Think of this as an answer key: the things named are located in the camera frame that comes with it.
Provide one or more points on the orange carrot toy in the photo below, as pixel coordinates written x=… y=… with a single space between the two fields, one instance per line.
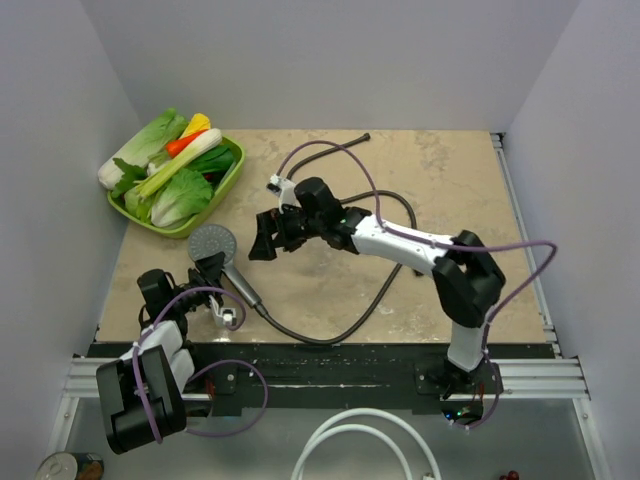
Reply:
x=175 y=147

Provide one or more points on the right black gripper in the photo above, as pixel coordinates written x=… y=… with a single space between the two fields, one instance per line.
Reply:
x=270 y=223

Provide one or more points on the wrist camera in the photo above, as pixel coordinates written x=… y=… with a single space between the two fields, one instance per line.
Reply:
x=224 y=317
x=283 y=189

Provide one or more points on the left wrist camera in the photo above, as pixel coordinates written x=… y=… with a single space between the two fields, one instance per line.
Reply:
x=224 y=317

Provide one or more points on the red small object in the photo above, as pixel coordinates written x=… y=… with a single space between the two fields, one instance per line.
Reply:
x=511 y=475

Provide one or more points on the green lettuce toy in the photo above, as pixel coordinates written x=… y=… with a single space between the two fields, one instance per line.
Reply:
x=186 y=194

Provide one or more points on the grey shower head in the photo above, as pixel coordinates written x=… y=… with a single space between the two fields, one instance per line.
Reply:
x=211 y=239

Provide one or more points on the napa cabbage toy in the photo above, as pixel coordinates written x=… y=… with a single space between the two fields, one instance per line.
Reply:
x=149 y=140

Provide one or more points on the tin can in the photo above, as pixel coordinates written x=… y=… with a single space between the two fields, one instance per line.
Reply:
x=71 y=466

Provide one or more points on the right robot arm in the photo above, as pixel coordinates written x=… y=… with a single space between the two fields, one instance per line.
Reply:
x=467 y=279

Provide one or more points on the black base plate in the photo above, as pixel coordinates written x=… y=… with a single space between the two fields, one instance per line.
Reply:
x=298 y=376

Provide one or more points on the dark green vegetable toy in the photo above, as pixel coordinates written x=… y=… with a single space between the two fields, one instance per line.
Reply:
x=216 y=160

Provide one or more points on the yellow pepper toy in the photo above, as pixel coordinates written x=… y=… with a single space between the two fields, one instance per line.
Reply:
x=198 y=122

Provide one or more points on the green plastic tray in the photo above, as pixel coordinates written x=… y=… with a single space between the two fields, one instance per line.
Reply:
x=228 y=181

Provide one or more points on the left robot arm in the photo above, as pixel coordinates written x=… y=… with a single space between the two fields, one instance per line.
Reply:
x=140 y=392

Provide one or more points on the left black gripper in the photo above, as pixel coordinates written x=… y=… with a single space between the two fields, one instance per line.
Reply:
x=211 y=266

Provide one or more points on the white leek toy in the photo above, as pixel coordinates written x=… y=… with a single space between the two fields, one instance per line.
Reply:
x=201 y=144

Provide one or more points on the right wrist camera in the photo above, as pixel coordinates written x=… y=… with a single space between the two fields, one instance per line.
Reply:
x=283 y=189

